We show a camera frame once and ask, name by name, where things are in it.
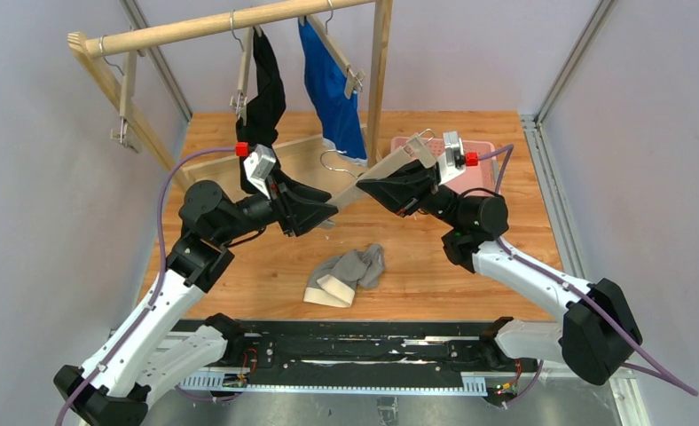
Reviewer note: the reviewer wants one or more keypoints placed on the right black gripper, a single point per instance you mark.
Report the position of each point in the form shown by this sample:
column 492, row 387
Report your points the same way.
column 421, row 189

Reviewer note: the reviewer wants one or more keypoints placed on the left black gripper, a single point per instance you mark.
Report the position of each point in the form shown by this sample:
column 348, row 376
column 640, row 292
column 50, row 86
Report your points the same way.
column 286, row 209

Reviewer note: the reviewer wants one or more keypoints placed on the wooden hanger of grey underwear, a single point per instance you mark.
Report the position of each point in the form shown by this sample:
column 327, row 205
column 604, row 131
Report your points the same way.
column 415, row 148

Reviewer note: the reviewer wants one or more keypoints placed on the grey underwear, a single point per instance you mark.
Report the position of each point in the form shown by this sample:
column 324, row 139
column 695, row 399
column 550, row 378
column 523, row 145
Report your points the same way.
column 334, row 282

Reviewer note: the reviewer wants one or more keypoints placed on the black underwear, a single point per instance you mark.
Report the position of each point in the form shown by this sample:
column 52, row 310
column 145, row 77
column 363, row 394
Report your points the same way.
column 266, row 109

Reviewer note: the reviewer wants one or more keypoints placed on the wooden hanger of black underwear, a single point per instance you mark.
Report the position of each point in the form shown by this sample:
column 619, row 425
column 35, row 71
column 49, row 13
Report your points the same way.
column 238, row 101

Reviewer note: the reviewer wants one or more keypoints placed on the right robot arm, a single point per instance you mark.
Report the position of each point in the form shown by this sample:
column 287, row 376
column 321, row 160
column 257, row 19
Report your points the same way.
column 593, row 331

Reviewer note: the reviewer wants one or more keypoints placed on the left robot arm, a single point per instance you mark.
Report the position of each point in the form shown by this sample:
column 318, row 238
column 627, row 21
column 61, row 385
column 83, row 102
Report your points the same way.
column 124, row 378

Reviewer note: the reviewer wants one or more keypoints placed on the blue underwear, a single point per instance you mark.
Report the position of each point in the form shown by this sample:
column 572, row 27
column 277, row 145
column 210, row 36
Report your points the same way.
column 325, row 85

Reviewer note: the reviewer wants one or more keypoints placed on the wooden hanger of blue underwear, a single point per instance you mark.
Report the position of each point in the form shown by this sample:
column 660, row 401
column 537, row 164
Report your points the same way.
column 354, row 78

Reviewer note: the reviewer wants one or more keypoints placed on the empty wooden clip hanger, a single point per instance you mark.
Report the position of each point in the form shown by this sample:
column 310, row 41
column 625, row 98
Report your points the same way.
column 124, row 135

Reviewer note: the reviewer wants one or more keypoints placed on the pink plastic basket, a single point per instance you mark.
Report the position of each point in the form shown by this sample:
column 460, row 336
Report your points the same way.
column 482, row 175

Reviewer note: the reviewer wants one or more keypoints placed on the wooden clothes rack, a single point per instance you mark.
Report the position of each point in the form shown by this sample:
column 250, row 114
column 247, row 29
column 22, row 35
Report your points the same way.
column 148, row 39

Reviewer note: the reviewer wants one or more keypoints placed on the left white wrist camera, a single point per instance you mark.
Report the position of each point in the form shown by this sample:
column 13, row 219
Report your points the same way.
column 257, row 167

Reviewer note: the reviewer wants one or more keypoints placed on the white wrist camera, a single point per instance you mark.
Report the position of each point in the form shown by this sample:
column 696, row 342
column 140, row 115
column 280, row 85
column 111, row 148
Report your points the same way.
column 451, row 163
column 257, row 167

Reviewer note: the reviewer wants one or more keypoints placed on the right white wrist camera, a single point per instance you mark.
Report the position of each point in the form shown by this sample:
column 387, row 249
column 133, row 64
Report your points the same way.
column 451, row 163

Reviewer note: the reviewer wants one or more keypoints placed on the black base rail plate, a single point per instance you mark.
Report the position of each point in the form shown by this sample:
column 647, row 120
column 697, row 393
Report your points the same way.
column 367, row 355

